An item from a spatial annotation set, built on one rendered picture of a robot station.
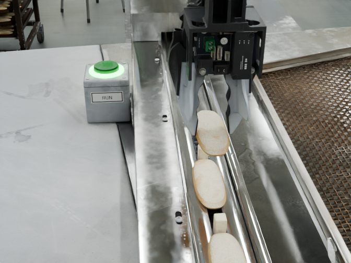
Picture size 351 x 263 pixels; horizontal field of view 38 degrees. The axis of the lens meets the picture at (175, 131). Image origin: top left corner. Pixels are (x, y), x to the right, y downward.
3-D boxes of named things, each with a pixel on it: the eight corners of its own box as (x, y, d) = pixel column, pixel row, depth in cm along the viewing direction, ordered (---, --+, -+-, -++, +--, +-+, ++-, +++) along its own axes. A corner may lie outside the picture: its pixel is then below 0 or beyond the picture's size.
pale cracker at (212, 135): (190, 113, 64) (190, 105, 63) (220, 112, 64) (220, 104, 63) (200, 157, 55) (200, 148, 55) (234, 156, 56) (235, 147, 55)
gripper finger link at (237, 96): (235, 155, 55) (226, 80, 50) (226, 127, 60) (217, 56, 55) (263, 151, 55) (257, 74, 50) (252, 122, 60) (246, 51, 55)
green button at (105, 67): (94, 69, 82) (94, 60, 81) (119, 68, 83) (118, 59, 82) (93, 80, 79) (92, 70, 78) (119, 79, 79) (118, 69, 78)
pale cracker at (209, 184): (189, 162, 67) (189, 155, 66) (217, 160, 67) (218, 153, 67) (198, 211, 58) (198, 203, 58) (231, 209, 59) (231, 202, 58)
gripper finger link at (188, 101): (172, 154, 54) (186, 76, 50) (168, 126, 59) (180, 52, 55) (200, 157, 55) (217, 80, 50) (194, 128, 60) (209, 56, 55)
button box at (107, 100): (90, 119, 89) (84, 60, 84) (135, 117, 90) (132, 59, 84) (87, 144, 82) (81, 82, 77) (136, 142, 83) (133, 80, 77)
